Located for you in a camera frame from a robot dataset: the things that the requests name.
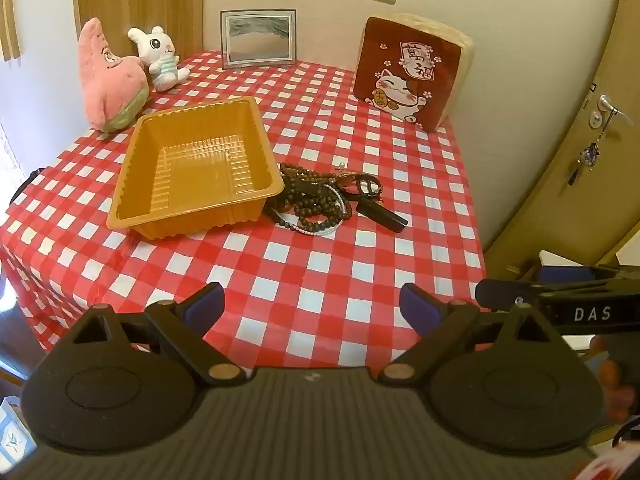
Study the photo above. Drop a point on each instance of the pink starfish plush toy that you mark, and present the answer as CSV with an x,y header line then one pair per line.
x,y
112,80

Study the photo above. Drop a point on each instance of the red white printed cloth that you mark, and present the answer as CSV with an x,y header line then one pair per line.
x,y
610,460

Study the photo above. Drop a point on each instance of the person's right hand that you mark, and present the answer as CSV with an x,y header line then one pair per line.
x,y
615,385

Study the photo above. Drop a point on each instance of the wooden wall panel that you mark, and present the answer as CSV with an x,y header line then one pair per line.
x,y
140,5

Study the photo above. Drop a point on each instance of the red white checkered tablecloth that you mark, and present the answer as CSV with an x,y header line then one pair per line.
x,y
325,270

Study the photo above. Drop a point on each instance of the silver picture frame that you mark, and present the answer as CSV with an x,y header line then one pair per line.
x,y
257,37

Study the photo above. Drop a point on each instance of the blue white carton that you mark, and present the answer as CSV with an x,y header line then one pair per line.
x,y
12,425

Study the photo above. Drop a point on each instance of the hanging tassel charm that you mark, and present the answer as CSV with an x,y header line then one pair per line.
x,y
592,152

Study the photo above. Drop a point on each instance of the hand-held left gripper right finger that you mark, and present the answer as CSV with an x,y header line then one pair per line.
x,y
417,305

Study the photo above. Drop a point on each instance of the yellow plastic tray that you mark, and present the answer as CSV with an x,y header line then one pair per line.
x,y
200,180

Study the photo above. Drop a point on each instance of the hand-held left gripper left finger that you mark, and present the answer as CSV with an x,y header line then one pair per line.
x,y
205,302

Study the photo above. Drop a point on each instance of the white rabbit plush toy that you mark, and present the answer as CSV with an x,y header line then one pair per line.
x,y
160,57

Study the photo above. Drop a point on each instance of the sheer window curtain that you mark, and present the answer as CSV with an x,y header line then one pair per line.
x,y
7,155

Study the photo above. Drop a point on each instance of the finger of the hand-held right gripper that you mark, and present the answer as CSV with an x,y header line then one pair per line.
x,y
500,294
565,275

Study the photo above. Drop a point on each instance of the wooden door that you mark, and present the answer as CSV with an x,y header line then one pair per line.
x,y
575,110

